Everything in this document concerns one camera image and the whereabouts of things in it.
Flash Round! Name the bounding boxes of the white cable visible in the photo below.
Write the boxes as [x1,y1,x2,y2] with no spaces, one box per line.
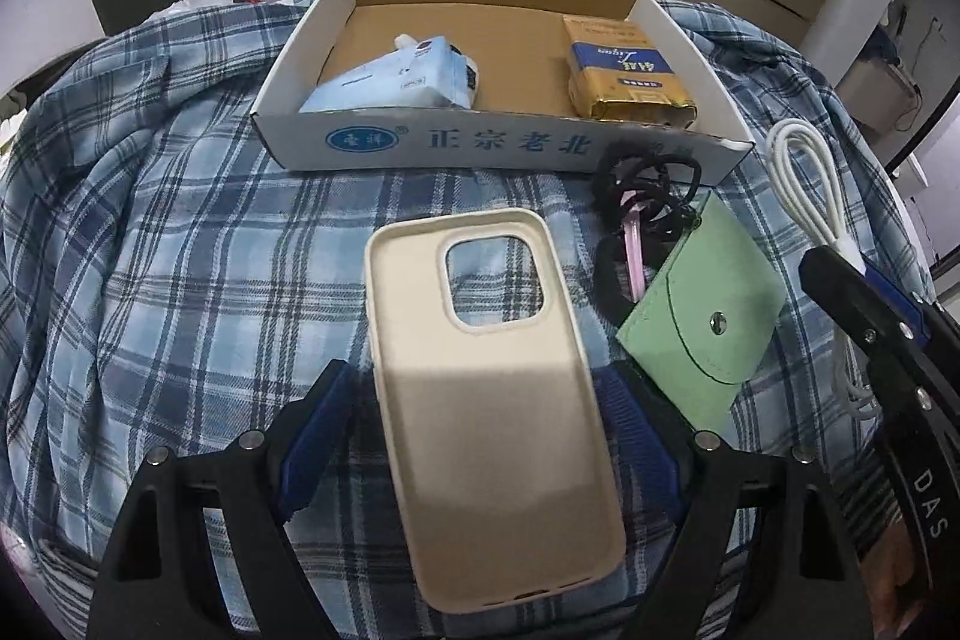
[766,119,883,420]

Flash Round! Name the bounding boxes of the pink hair clip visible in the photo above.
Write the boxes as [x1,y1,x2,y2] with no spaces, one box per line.
[622,201,648,305]

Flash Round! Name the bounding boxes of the gold foil pack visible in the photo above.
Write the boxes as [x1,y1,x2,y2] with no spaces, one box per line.
[562,14,699,132]

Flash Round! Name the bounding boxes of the black hair ties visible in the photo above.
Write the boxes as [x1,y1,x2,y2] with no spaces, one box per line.
[592,151,706,327]

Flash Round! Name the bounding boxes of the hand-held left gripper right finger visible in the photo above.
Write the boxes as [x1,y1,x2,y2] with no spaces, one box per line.
[596,362,878,640]

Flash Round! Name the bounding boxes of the shallow cardboard box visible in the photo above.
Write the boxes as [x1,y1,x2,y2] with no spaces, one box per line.
[251,0,755,188]

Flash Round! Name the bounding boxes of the blue plaid shirt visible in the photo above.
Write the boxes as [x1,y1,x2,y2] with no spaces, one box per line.
[0,0,938,640]

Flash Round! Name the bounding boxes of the person's right hand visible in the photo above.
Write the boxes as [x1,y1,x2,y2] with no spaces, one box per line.
[861,526,925,640]

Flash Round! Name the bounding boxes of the green snap pouch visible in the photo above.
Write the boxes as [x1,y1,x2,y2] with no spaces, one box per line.
[616,190,785,429]

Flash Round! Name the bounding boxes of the beige phone case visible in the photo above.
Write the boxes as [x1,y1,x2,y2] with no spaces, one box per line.
[365,209,628,612]

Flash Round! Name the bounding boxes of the beige hallway cabinet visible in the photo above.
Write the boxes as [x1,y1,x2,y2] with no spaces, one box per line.
[836,51,920,136]

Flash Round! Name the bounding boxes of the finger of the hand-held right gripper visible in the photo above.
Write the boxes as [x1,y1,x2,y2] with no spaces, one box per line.
[798,245,905,352]
[855,265,937,332]

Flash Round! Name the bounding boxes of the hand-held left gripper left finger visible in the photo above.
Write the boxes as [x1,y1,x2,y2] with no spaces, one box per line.
[86,359,353,640]

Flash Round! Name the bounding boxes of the blue tissue pack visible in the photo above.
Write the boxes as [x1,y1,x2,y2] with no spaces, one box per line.
[300,34,481,115]

